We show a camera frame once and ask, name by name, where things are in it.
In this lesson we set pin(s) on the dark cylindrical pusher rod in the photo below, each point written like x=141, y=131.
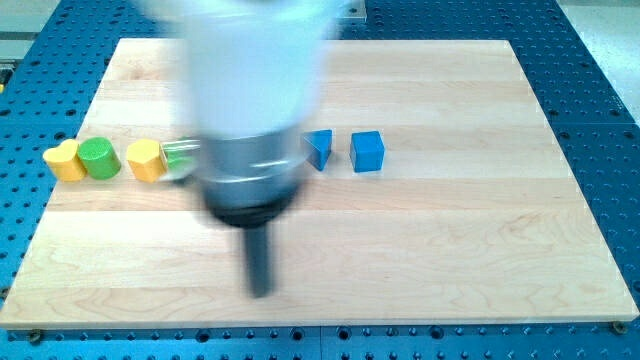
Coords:
x=258, y=263

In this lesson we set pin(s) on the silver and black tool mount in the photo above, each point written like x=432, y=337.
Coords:
x=247, y=182

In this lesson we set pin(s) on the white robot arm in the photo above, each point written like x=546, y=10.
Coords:
x=249, y=84

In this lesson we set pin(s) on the green star block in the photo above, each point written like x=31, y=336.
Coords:
x=181, y=156

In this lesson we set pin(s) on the yellow hexagon block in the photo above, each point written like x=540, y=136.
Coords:
x=146, y=160

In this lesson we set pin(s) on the yellow heart block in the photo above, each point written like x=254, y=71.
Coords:
x=64, y=162

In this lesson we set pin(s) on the blue triangle block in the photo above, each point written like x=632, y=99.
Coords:
x=317, y=145

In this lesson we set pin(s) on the blue cube block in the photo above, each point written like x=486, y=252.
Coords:
x=367, y=151

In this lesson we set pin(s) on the green cylinder block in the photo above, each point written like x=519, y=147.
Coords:
x=98, y=156

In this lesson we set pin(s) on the light wooden board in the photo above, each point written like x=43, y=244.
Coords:
x=475, y=217

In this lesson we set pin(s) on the brass board clamp left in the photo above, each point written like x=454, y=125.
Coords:
x=34, y=337

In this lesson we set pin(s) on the brass board clamp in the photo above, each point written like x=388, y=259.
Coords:
x=618, y=328
x=34, y=337

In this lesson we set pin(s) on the brass board clamp right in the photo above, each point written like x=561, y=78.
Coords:
x=618, y=328

